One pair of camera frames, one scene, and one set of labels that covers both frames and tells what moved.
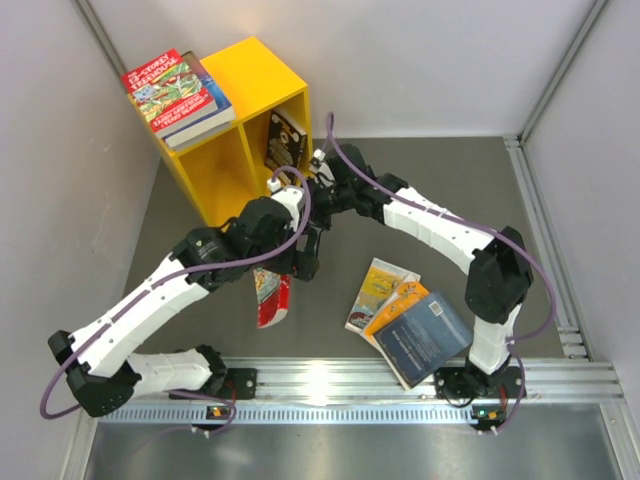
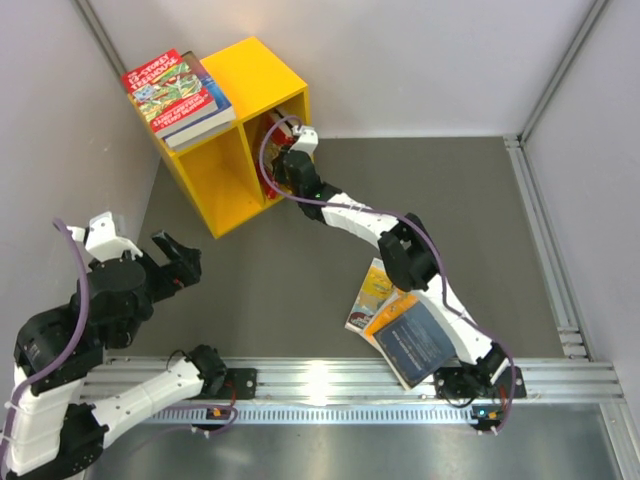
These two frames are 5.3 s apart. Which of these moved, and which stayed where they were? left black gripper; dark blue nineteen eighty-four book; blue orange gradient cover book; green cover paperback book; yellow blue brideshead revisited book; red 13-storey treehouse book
Moved: green cover paperback book; left black gripper
Stayed: blue orange gradient cover book; dark blue nineteen eighty-four book; yellow blue brideshead revisited book; red 13-storey treehouse book
